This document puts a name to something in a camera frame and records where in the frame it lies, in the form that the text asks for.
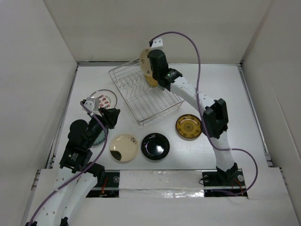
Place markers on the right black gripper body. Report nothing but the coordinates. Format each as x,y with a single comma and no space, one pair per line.
154,74

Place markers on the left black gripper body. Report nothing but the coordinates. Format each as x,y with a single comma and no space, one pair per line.
106,118

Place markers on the cream plate with brown flowers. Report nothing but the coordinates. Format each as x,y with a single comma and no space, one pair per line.
145,63

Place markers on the white plate with red characters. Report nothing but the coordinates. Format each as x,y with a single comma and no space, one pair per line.
107,98

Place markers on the bamboo pattern round plate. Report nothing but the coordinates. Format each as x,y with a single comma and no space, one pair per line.
151,81

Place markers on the glossy black plate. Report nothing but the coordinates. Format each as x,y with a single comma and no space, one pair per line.
155,146

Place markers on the yellow brown patterned plate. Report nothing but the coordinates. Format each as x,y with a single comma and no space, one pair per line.
189,126

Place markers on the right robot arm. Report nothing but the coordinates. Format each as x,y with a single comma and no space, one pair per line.
213,113

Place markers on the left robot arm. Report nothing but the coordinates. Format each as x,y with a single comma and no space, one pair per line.
77,174

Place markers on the blue green patterned plate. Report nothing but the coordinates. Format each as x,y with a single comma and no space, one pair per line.
100,139

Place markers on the cream plate with black patch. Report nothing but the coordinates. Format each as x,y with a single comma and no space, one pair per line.
124,148

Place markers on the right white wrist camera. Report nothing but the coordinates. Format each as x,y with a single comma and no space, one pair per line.
156,43

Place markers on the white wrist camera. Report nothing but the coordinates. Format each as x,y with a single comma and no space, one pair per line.
156,43
92,104

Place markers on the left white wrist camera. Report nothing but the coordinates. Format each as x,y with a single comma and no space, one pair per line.
92,104

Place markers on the wire dish rack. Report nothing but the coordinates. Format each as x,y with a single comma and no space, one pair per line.
145,103

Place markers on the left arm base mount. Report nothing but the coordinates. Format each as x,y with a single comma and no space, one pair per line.
109,188

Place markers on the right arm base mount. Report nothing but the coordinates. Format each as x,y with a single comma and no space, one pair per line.
214,187

